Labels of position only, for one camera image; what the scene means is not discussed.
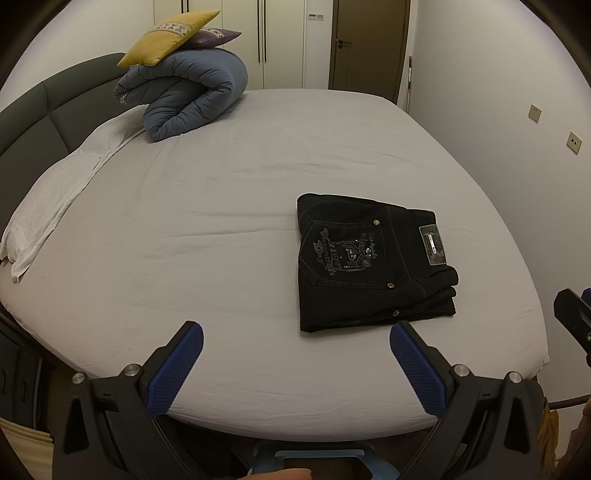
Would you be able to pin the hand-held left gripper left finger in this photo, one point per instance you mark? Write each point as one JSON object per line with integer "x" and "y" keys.
{"x": 175, "y": 369}

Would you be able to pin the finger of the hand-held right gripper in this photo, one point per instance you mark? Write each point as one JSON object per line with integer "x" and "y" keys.
{"x": 572, "y": 314}

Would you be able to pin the person's left hand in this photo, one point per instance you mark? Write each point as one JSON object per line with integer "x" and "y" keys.
{"x": 281, "y": 474}

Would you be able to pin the yellow pillow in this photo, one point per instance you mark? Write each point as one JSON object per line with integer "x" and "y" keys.
{"x": 161, "y": 39}

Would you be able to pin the yellow cloth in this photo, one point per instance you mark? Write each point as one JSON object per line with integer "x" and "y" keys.
{"x": 549, "y": 429}

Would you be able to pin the white textured blanket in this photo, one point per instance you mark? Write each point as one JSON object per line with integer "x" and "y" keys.
{"x": 55, "y": 184}

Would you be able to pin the purple pillow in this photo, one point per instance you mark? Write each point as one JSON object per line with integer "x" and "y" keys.
{"x": 217, "y": 38}

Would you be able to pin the cream cloth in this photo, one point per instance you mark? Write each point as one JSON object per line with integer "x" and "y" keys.
{"x": 23, "y": 445}

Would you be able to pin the dark bedside cabinet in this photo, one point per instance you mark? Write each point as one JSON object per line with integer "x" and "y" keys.
{"x": 18, "y": 378}

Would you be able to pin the rolled blue duvet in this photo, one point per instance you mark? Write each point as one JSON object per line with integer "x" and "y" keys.
{"x": 194, "y": 92}

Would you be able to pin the brown door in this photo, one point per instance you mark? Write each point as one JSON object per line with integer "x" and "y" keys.
{"x": 369, "y": 46}

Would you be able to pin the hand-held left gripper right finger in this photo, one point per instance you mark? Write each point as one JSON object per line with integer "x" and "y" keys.
{"x": 418, "y": 369}

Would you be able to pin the wall socket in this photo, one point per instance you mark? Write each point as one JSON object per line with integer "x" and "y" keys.
{"x": 574, "y": 143}
{"x": 535, "y": 113}

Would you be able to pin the bed with white sheet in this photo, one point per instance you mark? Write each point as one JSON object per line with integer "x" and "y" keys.
{"x": 207, "y": 230}

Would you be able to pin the grey padded headboard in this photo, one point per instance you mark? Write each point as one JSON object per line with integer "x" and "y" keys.
{"x": 27, "y": 124}

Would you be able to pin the black pants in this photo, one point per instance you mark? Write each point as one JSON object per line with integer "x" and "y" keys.
{"x": 360, "y": 295}

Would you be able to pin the white wardrobe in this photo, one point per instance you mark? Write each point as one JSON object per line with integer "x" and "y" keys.
{"x": 281, "y": 46}

